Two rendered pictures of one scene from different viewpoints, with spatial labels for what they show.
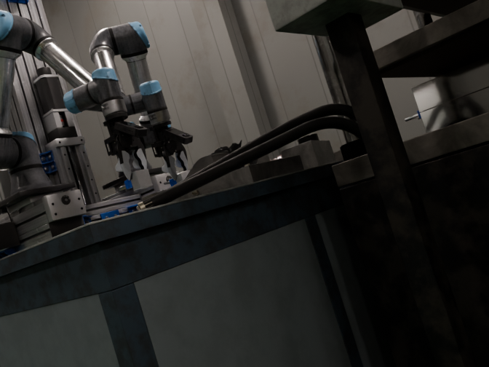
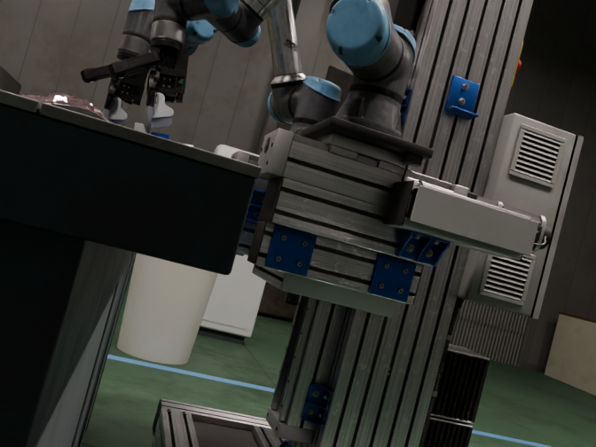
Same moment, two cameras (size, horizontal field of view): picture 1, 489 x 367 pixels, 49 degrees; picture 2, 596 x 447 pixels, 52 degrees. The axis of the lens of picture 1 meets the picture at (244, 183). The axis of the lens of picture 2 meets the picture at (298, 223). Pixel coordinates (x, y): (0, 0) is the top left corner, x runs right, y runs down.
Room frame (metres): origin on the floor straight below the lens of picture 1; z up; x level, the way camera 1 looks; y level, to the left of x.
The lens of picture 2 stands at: (3.04, -0.65, 0.78)
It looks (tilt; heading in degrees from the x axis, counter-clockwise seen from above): 2 degrees up; 126
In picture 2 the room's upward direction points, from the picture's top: 15 degrees clockwise
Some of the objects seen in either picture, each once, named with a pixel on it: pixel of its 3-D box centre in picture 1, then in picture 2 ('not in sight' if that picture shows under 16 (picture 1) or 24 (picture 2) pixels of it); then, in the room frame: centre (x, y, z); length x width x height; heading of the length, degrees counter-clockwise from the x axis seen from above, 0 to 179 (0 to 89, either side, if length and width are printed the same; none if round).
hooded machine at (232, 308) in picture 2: not in sight; (227, 239); (-0.13, 2.87, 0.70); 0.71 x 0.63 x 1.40; 138
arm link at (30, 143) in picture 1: (19, 151); (317, 102); (1.97, 0.77, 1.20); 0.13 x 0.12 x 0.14; 160
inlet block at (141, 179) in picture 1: (132, 183); not in sight; (1.68, 0.34, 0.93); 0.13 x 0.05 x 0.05; 49
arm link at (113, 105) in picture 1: (113, 110); (133, 49); (1.67, 0.33, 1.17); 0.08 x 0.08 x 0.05
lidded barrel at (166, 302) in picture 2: not in sight; (167, 301); (0.51, 1.81, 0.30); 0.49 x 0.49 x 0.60
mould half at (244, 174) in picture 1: (218, 179); not in sight; (1.76, 0.08, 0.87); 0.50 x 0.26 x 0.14; 49
